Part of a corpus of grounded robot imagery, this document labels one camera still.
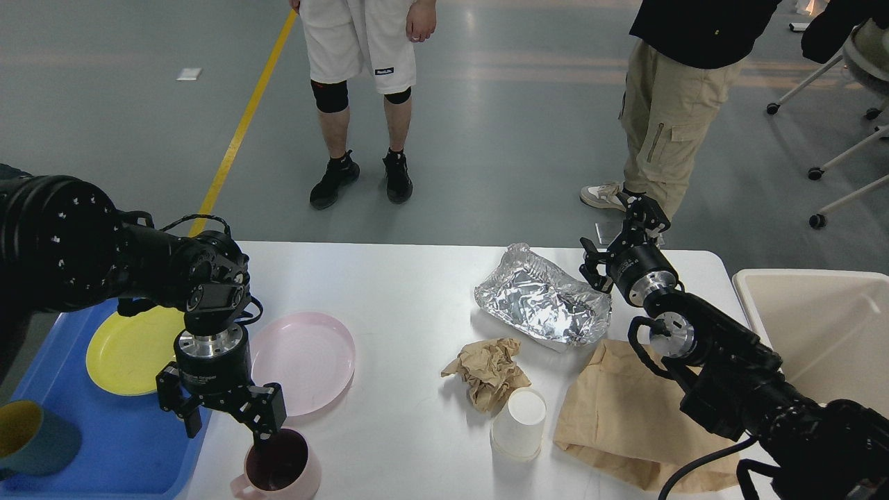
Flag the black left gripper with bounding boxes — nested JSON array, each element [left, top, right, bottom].
[[156, 324, 287, 447]]

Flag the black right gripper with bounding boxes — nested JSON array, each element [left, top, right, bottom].
[[580, 191, 679, 308]]

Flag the pink mug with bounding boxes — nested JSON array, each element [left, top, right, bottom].
[[229, 428, 323, 499]]

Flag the aluminium foil tray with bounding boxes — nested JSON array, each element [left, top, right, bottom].
[[474, 243, 612, 353]]

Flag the pink plate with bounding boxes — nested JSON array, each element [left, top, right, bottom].
[[251, 311, 356, 417]]

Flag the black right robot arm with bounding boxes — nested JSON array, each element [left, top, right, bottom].
[[580, 195, 888, 499]]

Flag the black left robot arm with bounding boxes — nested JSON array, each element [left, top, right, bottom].
[[1, 165, 286, 446]]

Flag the metal floor plates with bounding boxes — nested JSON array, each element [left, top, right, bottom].
[[596, 220, 671, 248]]

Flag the blue plastic tray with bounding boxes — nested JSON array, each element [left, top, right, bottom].
[[1, 300, 204, 499]]

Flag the yellow plate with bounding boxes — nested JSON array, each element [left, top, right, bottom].
[[85, 307, 185, 397]]

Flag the brown paper bag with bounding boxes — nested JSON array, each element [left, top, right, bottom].
[[554, 339, 731, 492]]

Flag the crumpled brown paper ball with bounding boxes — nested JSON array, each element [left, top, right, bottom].
[[440, 337, 531, 413]]

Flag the person in khaki trousers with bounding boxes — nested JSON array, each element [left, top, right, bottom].
[[580, 1, 778, 219]]

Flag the white paper cup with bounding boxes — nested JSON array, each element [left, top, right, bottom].
[[490, 387, 547, 462]]

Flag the beige plastic bin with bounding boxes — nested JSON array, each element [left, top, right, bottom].
[[733, 269, 888, 415]]

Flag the person in dark trousers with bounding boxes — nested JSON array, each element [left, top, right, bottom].
[[0, 162, 32, 181]]

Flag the person in white shorts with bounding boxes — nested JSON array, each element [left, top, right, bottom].
[[290, 1, 438, 211]]

